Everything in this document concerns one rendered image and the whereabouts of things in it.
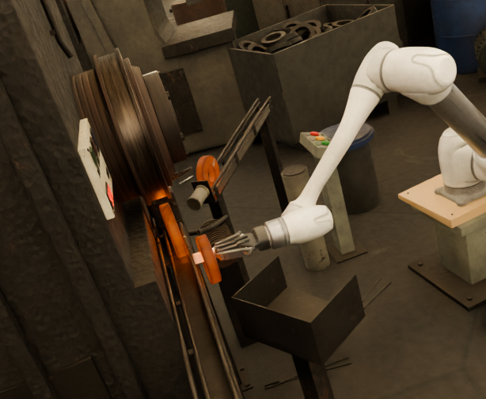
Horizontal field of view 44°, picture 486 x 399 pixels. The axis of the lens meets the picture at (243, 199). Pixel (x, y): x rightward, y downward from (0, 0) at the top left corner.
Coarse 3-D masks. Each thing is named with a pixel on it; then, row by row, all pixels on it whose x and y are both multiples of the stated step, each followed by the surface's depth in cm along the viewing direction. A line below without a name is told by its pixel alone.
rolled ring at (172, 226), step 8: (160, 208) 190; (168, 208) 189; (168, 216) 187; (168, 224) 186; (176, 224) 186; (168, 232) 201; (176, 232) 186; (176, 240) 186; (176, 248) 187; (184, 248) 189
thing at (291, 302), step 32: (256, 288) 164; (288, 288) 173; (352, 288) 151; (256, 320) 155; (288, 320) 145; (320, 320) 143; (352, 320) 153; (288, 352) 153; (320, 352) 144; (320, 384) 168
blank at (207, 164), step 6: (204, 156) 238; (210, 156) 239; (198, 162) 235; (204, 162) 235; (210, 162) 239; (216, 162) 244; (198, 168) 234; (204, 168) 234; (210, 168) 242; (216, 168) 244; (198, 174) 234; (204, 174) 234; (210, 174) 244; (216, 174) 243; (210, 180) 238; (210, 186) 237
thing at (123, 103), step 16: (112, 64) 163; (112, 80) 159; (128, 80) 158; (112, 96) 157; (128, 96) 157; (128, 112) 157; (128, 128) 157; (144, 128) 157; (128, 144) 158; (144, 144) 159; (144, 160) 160; (144, 176) 163; (160, 176) 164; (160, 192) 172
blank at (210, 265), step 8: (200, 240) 179; (208, 240) 179; (200, 248) 177; (208, 248) 177; (208, 256) 176; (208, 264) 176; (216, 264) 176; (208, 272) 177; (216, 272) 177; (216, 280) 180
